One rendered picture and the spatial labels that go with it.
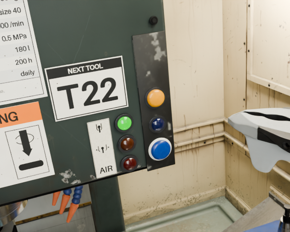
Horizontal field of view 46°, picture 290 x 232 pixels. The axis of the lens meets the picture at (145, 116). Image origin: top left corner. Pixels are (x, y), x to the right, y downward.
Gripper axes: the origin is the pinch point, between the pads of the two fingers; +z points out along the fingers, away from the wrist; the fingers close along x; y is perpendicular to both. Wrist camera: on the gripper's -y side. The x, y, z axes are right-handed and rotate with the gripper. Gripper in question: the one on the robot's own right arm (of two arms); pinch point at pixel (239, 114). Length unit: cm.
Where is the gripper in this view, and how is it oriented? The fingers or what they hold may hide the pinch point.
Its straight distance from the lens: 40.8
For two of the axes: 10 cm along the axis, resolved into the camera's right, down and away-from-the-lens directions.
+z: -7.5, -1.7, 6.4
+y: 1.0, 9.3, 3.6
